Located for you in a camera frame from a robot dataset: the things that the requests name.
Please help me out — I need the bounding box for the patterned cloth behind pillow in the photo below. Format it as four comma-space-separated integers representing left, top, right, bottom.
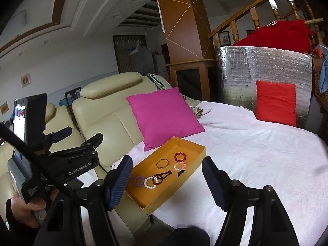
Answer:
146, 73, 212, 119

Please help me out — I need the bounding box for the orange cardboard jewelry box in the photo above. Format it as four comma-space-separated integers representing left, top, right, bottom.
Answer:
125, 137, 206, 215

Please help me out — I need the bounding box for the white pink bed blanket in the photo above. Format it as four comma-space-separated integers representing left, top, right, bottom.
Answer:
82, 100, 328, 246

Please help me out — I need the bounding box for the magenta pillow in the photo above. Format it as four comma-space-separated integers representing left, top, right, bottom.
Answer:
126, 91, 205, 152

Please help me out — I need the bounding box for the red cloth on railing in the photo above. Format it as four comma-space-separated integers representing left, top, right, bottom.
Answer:
233, 20, 314, 53

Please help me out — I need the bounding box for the purple bead bracelet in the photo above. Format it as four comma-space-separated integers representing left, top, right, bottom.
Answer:
133, 175, 146, 188

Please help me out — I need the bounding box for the black cable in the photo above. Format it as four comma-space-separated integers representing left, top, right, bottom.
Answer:
0, 124, 34, 157

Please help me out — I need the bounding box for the left hand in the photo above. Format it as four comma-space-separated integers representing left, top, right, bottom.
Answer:
11, 191, 47, 228

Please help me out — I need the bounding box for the red pillow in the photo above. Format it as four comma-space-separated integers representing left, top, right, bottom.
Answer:
256, 81, 297, 127

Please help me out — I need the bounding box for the wicker basket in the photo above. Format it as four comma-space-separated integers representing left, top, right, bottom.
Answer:
313, 66, 327, 103

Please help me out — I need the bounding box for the wooden stair railing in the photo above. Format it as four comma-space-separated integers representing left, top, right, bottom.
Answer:
208, 0, 325, 46

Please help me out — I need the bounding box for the cream leather headboard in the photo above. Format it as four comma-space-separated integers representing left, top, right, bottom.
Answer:
0, 71, 178, 246

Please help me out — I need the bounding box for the blue cloth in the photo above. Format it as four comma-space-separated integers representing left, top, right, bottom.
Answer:
319, 53, 328, 93

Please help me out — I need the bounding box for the phone on gripper mount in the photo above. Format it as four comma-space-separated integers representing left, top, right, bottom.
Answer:
13, 93, 47, 151

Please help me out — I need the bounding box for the black hair tie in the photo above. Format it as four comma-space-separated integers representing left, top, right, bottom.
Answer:
152, 170, 173, 186

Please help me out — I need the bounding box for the wooden pillar cabinet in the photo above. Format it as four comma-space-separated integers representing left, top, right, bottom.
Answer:
157, 0, 215, 100

